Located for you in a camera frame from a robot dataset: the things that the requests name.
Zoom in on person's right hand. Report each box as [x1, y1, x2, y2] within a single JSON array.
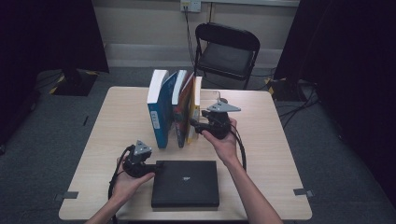
[[200, 117, 243, 168]]

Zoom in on black book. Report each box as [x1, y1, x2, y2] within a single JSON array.
[[150, 160, 221, 209]]

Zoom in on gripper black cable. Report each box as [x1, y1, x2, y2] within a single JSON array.
[[229, 122, 248, 173], [106, 145, 135, 224]]

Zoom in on grey tape strip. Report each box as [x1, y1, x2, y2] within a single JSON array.
[[292, 188, 315, 199], [53, 190, 79, 202]]

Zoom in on black floor cables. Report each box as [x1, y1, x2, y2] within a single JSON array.
[[276, 79, 321, 129]]

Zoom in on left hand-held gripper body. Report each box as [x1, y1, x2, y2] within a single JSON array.
[[122, 139, 157, 179]]

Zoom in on black stand base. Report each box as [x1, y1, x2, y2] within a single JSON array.
[[264, 77, 301, 103], [49, 68, 100, 97]]

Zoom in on black folding chair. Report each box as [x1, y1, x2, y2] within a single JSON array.
[[191, 21, 262, 91]]

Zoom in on black curtain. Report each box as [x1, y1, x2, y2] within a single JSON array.
[[273, 0, 396, 200], [0, 0, 110, 147]]

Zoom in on person's left hand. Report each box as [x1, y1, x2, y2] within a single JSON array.
[[110, 155, 156, 205]]

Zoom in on blue book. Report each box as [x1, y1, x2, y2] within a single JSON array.
[[146, 68, 179, 149]]

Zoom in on white wall outlet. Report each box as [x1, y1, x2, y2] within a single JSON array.
[[179, 0, 203, 14]]

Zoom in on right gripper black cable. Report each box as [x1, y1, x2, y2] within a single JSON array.
[[229, 122, 248, 173]]

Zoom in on clear acrylic book rack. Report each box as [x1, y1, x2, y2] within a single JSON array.
[[153, 89, 224, 144]]

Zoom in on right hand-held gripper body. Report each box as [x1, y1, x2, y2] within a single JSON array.
[[201, 99, 243, 141]]

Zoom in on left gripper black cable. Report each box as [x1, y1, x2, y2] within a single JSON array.
[[106, 145, 135, 224]]

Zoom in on black power cable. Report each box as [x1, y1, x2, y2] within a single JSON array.
[[183, 8, 196, 68]]

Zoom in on yellow book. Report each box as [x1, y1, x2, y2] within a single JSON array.
[[185, 75, 204, 145]]

